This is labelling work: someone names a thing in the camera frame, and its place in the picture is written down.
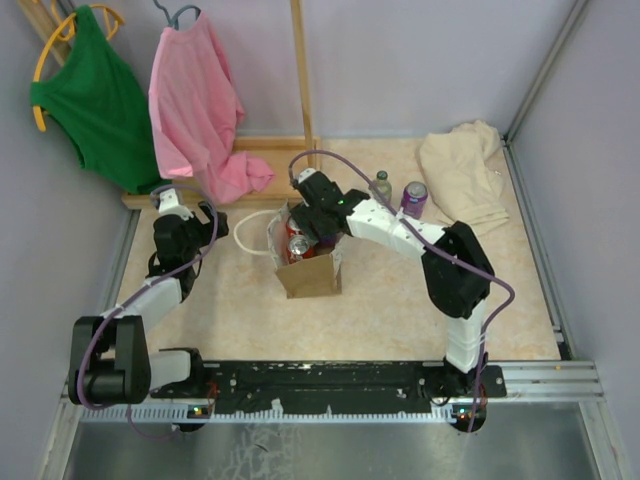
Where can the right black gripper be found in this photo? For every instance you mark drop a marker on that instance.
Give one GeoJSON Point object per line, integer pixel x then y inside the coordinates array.
{"type": "Point", "coordinates": [304, 215]}

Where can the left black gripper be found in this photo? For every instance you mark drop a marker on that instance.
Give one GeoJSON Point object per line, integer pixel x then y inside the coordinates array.
{"type": "Point", "coordinates": [207, 227]}

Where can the red soda can front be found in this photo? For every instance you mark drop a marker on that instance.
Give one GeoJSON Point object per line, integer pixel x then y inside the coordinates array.
{"type": "Point", "coordinates": [299, 248]}

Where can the red soda can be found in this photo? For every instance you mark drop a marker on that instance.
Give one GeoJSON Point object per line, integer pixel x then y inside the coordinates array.
{"type": "Point", "coordinates": [292, 228]}
{"type": "Point", "coordinates": [299, 248]}

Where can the clear green-cap bottle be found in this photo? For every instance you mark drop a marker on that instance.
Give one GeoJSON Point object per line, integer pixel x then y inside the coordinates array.
{"type": "Point", "coordinates": [381, 189]}

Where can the purple soda can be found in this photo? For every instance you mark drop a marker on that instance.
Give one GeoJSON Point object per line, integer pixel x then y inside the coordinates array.
{"type": "Point", "coordinates": [414, 199]}

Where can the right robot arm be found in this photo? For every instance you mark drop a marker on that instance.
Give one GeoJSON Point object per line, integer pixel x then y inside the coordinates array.
{"type": "Point", "coordinates": [443, 252]}

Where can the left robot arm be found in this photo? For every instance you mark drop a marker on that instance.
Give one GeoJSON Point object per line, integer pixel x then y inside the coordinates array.
{"type": "Point", "coordinates": [109, 362]}

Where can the red soda can rear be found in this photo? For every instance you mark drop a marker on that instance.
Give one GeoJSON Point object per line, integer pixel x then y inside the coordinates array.
{"type": "Point", "coordinates": [292, 228]}

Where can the wooden clothes rack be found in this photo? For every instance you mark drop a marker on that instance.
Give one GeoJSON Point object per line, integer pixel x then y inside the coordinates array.
{"type": "Point", "coordinates": [265, 44]}

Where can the pink t-shirt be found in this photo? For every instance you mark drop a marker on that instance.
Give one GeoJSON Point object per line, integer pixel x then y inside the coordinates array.
{"type": "Point", "coordinates": [195, 111]}

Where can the beige folded cloth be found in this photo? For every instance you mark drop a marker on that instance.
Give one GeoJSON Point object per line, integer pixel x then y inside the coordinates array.
{"type": "Point", "coordinates": [459, 182]}

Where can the green tank top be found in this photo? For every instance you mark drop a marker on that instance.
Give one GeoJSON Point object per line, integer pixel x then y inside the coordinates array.
{"type": "Point", "coordinates": [94, 96]}

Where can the grey clothes hanger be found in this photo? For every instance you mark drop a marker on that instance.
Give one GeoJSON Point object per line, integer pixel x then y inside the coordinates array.
{"type": "Point", "coordinates": [173, 20]}

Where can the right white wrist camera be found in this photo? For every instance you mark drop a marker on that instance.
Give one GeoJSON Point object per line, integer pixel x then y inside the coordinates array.
{"type": "Point", "coordinates": [304, 175]}

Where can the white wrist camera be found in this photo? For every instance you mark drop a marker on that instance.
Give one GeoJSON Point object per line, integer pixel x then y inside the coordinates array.
{"type": "Point", "coordinates": [169, 202]}
{"type": "Point", "coordinates": [304, 175]}

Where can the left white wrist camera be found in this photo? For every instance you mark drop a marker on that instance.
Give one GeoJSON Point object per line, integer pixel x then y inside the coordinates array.
{"type": "Point", "coordinates": [169, 202]}

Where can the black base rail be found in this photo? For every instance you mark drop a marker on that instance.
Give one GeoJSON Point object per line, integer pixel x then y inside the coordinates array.
{"type": "Point", "coordinates": [359, 390]}

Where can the aluminium frame rail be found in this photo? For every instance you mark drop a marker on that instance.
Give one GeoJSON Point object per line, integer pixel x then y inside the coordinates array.
{"type": "Point", "coordinates": [527, 382]}

